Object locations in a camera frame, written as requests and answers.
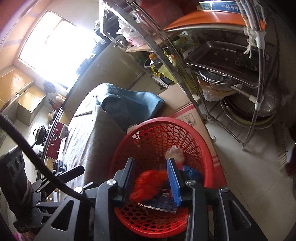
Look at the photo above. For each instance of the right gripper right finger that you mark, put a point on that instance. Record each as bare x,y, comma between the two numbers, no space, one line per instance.
213,214

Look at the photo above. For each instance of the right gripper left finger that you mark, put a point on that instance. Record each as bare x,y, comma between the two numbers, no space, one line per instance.
108,195

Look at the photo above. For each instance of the blue plastic bag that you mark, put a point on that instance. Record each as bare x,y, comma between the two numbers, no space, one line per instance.
193,174

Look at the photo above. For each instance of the white tissue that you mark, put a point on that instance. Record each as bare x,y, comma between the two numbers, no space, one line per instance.
176,153

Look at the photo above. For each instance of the red mesh net ball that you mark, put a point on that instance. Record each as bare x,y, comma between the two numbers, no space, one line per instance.
147,185

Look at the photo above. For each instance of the metal kitchen shelf rack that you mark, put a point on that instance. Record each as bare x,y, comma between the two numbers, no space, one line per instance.
173,29

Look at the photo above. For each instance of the dark red built-in oven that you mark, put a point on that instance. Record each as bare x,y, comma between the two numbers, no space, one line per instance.
55,141

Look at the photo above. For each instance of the black wok with lid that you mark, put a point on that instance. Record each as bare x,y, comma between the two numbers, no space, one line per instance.
39,135

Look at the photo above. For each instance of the grey tablecloth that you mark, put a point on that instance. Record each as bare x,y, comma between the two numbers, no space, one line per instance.
97,127

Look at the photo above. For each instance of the red plastic mesh basket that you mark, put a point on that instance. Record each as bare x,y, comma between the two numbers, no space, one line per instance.
147,144

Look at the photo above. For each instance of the brown cardboard box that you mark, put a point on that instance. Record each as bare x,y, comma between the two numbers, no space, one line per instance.
177,105

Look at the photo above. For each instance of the metal baking tray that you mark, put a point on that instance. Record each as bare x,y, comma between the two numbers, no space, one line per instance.
228,59

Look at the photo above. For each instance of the pink white plastic bag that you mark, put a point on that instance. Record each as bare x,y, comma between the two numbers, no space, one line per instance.
129,34

